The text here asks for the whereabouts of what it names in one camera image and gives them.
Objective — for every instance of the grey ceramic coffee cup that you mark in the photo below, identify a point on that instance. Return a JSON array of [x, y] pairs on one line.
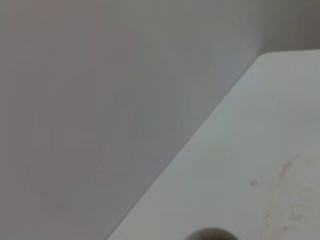
[[212, 235]]

